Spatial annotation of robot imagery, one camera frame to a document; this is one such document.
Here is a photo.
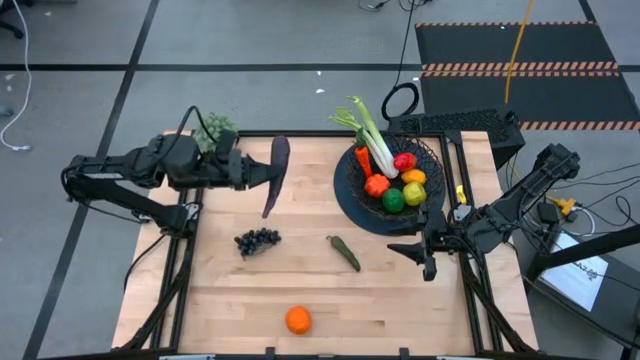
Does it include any black hazard-striped floor mat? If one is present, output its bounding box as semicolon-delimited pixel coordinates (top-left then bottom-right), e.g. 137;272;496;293
414;20;640;132

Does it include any yellow-green apple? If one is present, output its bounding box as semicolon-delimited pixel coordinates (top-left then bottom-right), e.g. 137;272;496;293
402;181;428;207

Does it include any orange citrus fruit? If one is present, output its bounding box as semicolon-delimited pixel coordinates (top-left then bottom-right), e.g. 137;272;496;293
284;305;313;336

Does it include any orange bell pepper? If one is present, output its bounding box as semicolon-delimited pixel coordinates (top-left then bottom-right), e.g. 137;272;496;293
363;173;392;199

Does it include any yellow cable connector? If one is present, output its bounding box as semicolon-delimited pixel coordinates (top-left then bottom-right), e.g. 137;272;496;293
546;195;577;215

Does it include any black chair base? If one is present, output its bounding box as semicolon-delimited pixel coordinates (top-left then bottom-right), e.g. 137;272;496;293
0;0;26;40

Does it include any dark side cart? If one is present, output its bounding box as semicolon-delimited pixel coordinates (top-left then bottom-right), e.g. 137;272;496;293
522;224;640;351

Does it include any black perforated computer case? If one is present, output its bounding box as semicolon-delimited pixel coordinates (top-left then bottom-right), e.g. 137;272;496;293
387;107;526;166

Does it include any black coiled hanging cable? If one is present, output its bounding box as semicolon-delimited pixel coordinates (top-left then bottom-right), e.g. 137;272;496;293
380;0;421;122

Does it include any dark purple grape bunch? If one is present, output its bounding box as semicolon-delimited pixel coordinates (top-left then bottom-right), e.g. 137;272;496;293
233;227;282;260

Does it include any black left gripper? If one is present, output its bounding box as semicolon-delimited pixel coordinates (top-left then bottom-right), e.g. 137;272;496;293
199;130;280;192

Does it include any orange carrot with green top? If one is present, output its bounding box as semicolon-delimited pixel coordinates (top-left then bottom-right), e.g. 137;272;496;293
354;132;375;180

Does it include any dark woven wire basket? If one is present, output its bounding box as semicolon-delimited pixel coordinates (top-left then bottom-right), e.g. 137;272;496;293
343;133;445;221

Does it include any green pickle cucumber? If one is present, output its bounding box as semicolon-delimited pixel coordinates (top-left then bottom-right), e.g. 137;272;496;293
326;235;362;273

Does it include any black power adapter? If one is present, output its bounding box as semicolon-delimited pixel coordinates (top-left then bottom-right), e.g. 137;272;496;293
537;201;561;226

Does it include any white floor cable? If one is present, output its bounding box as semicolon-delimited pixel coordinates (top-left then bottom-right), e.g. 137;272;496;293
0;0;34;152

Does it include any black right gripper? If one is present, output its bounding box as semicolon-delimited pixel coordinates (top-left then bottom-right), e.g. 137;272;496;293
387;202;471;282

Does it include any red and orange mango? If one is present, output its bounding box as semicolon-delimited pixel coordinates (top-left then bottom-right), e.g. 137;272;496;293
393;152;429;186

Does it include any white paper sheet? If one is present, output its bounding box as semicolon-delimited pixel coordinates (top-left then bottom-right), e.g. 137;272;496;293
542;232;610;312

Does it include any long purple eggplant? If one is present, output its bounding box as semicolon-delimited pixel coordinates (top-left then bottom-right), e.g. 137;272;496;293
261;134;291;220

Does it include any yellow hanging cable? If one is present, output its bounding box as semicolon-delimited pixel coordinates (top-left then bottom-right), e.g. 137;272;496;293
503;0;535;105

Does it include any green bell pepper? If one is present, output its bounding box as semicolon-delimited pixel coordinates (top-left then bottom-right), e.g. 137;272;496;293
382;188;406;215

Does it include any green and white leek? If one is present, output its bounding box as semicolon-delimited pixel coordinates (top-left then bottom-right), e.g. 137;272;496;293
328;95;400;180

